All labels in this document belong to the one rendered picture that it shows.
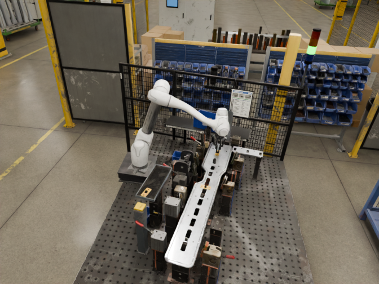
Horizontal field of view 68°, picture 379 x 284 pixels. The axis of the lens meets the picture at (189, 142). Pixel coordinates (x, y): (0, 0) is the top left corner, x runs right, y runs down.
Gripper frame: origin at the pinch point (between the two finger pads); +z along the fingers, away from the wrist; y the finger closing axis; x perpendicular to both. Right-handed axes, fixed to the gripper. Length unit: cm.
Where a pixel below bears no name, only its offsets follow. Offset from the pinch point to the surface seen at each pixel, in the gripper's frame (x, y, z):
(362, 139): 207, 188, 74
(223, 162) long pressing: -8.8, 7.7, 6.5
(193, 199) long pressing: -63, -5, 6
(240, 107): 54, 11, -19
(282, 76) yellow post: 58, 45, -56
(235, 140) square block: 23.5, 12.9, 2.2
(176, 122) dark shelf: 40, -54, 4
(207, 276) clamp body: -109, 18, 24
